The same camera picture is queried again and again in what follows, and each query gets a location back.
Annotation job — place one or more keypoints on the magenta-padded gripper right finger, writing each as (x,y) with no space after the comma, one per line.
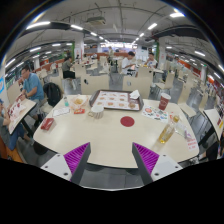
(166,165)

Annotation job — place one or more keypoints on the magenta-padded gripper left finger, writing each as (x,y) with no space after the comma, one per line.
(55,165)

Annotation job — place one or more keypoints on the clear bottle with yellow drink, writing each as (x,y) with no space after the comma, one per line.
(166,132)

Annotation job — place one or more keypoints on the red and white leaflet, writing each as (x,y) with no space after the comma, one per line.
(192,143)

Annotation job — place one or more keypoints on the clear plastic wrapper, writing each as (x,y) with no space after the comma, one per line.
(182,129)

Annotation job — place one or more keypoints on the flat red box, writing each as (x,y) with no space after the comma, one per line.
(47,124)

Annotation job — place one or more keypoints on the colourful printed leaflet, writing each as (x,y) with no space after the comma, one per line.
(154,113)

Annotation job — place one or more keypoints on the white paper receipt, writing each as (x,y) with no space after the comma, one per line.
(61,111)

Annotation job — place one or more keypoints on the person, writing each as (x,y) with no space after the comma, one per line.
(7,131)
(151,61)
(67,66)
(110,53)
(32,87)
(126,63)

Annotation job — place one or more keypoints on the flat round red coaster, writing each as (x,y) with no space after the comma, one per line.
(127,121)

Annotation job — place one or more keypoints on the small red sauce packet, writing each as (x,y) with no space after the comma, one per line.
(79,111)

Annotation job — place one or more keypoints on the beige side table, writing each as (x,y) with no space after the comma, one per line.
(20,115)

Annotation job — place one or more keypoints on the red paper cup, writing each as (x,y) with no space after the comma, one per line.
(164,101)

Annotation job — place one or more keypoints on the beige ribbed mug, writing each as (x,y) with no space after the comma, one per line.
(97,112)

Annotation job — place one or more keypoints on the paper-lined basket of fried food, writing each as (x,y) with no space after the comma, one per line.
(78,101)

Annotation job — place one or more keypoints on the black backpack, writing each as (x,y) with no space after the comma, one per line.
(52,94)

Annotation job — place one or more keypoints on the crumpled white napkin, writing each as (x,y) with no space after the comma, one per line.
(134,95)

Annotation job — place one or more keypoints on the brown food tray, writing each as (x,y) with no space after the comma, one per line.
(113,100)

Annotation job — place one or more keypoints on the beige wooden chair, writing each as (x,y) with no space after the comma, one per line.
(95,84)
(136,86)

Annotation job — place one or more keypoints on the ceiling strip lights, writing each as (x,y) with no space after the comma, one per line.
(76,27)

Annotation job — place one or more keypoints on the ceiling air conditioner unit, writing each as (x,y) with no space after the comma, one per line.
(95,21)

